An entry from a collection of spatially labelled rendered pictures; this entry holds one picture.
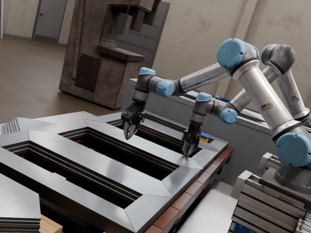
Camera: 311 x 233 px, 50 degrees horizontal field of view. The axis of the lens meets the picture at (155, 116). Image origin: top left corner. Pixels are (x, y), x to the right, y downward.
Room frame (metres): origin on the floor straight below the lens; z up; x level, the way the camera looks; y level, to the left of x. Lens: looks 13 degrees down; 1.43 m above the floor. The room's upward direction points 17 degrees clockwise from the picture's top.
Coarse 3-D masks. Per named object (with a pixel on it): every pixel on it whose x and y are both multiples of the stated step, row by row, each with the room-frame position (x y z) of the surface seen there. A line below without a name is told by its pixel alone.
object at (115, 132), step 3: (111, 129) 1.84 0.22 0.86; (114, 129) 1.86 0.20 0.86; (117, 129) 1.87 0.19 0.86; (120, 129) 1.89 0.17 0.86; (102, 132) 1.74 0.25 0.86; (105, 132) 1.76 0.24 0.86; (108, 132) 1.77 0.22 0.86; (111, 132) 1.79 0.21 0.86; (114, 132) 1.81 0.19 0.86; (117, 132) 1.82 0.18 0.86; (120, 132) 1.84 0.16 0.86; (123, 132) 1.85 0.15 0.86; (111, 135) 1.73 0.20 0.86; (114, 135) 1.75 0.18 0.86; (117, 135) 1.76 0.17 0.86
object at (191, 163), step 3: (192, 159) 1.73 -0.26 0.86; (189, 162) 1.68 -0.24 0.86; (192, 162) 1.69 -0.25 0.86; (195, 162) 1.70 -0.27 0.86; (183, 165) 1.61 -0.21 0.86; (186, 165) 1.62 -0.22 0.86; (189, 165) 1.63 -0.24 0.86; (192, 165) 1.65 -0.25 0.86; (195, 165) 1.66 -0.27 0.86; (198, 165) 1.67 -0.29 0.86
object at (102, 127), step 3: (102, 123) 1.90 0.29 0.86; (105, 123) 1.92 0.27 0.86; (90, 126) 1.79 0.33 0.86; (93, 126) 1.80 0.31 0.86; (96, 126) 1.82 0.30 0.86; (99, 126) 1.83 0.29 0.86; (102, 126) 1.85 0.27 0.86; (105, 126) 1.87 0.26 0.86; (108, 126) 1.88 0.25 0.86; (111, 126) 1.90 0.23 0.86; (96, 129) 1.76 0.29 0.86; (99, 129) 1.77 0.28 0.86; (102, 129) 1.79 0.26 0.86; (105, 129) 1.81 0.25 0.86; (108, 129) 1.82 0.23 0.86
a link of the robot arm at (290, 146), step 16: (224, 48) 1.33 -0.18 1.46; (240, 48) 1.28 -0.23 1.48; (224, 64) 1.30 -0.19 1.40; (240, 64) 1.28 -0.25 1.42; (256, 64) 1.30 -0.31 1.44; (240, 80) 1.30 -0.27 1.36; (256, 80) 1.25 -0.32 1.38; (256, 96) 1.24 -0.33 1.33; (272, 96) 1.22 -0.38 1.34; (272, 112) 1.19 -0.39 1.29; (288, 112) 1.20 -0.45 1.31; (272, 128) 1.19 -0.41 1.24; (288, 128) 1.14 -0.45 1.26; (304, 128) 1.16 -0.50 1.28; (288, 144) 1.11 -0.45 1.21; (304, 144) 1.09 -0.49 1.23; (288, 160) 1.11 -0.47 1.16; (304, 160) 1.08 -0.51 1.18
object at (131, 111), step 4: (132, 104) 1.59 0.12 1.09; (136, 104) 1.59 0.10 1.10; (128, 108) 1.56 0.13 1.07; (132, 108) 1.56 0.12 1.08; (136, 108) 1.56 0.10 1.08; (124, 112) 1.52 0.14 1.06; (128, 112) 1.53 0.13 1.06; (132, 112) 1.53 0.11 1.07; (136, 112) 1.56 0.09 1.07; (124, 116) 1.50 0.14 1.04; (128, 116) 1.50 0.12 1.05; (132, 116) 1.53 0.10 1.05; (128, 120) 1.51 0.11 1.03
